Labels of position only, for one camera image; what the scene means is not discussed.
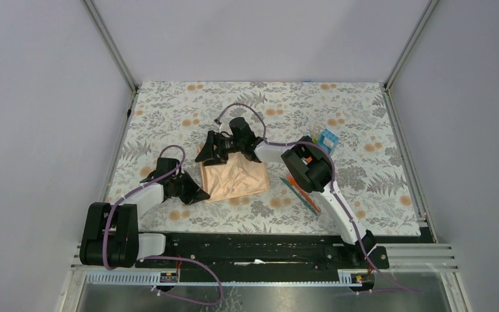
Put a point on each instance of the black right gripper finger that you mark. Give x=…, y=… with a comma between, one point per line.
x=212, y=158
x=209, y=145

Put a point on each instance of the floral patterned table mat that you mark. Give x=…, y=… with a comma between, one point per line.
x=173, y=118

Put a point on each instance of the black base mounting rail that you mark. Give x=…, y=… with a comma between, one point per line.
x=263, y=258

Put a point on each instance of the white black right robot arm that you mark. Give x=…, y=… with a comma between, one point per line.
x=309, y=164

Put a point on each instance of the aluminium frame post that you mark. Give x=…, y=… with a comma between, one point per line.
x=101, y=27
x=413, y=39

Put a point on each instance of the right aluminium frame post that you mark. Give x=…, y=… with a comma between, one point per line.
x=413, y=39

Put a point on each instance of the colourful toy brick pile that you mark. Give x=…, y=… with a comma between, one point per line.
x=324, y=138

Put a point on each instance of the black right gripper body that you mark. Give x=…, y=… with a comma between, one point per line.
x=229, y=145

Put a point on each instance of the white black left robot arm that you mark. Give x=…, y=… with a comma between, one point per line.
x=111, y=233

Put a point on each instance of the left aluminium frame post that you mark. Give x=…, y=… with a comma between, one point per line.
x=101, y=27

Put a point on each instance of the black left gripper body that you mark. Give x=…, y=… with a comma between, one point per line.
x=184, y=188

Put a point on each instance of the peach satin napkin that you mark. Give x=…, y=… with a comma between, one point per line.
x=237, y=178

